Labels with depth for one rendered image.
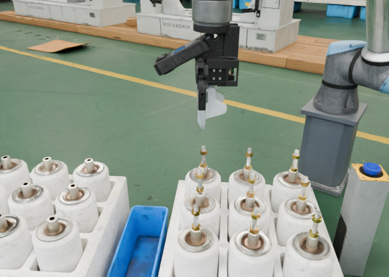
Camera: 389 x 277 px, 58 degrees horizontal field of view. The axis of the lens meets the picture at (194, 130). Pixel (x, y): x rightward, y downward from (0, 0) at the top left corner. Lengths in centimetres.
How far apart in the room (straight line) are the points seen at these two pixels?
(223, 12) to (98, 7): 349
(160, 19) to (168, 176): 225
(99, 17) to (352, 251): 348
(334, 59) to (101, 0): 315
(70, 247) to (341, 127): 91
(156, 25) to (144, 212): 261
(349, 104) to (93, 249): 91
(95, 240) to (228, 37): 56
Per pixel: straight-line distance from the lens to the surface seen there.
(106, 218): 95
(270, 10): 294
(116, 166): 149
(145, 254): 109
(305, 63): 275
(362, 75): 119
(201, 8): 65
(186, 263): 75
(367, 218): 99
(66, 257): 84
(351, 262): 108
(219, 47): 69
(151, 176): 140
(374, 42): 112
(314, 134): 131
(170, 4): 356
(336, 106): 126
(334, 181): 138
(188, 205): 84
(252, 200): 83
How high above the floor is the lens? 78
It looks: 27 degrees down
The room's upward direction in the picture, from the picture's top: straight up
